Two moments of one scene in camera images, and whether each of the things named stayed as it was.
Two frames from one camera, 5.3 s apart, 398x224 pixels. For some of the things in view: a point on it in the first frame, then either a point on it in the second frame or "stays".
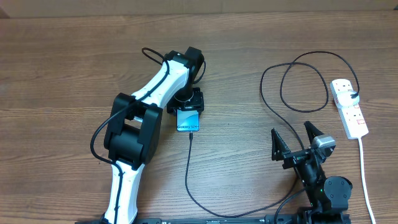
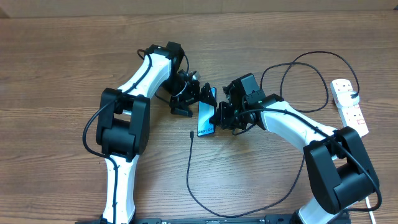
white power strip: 352,117 stays
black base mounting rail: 272,219 stays
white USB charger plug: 345,100 stays
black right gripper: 280,152 to 224,121
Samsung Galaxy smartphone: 187,121 to 204,127
